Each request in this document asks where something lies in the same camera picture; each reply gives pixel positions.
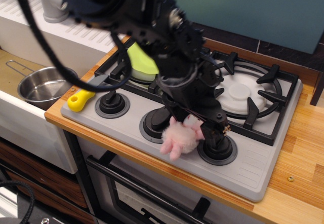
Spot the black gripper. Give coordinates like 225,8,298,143
157,64,229,150

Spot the pink stuffed rabbit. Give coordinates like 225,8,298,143
160,115,204,161

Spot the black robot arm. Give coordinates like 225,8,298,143
64,0,232,154

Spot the black right stove knob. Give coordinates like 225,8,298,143
197,136,238,166

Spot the black stove knob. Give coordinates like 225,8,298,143
95,90,131,119
197,136,238,166
139,106,171,144

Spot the black middle stove knob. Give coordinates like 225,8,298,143
139,106,171,144

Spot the grey toy stove top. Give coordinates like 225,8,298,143
60,36,304,203

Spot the black right burner grate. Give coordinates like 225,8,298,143
206,51,298,146

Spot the black burner grate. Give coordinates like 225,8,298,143
94,50,163,104
206,51,298,146

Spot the black left stove knob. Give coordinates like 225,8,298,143
95,90,131,119

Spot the green plastic plate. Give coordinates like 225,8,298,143
127,42,159,74

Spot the black left burner grate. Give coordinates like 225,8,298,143
94,50,163,104

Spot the toy oven door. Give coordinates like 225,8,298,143
84,151,259,223

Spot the white toy sink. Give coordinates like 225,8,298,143
1,0,114,174

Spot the teal backsplash panel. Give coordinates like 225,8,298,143
176,0,323,54

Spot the wooden drawer front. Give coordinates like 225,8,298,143
1,138,94,223

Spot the stainless steel pot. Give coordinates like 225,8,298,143
6,60,72,110

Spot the grey toy faucet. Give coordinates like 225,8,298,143
41,0,69,23

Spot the yellow handled toy knife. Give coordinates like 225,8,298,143
67,74,108,112

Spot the black braided cable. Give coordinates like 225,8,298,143
0,0,130,224

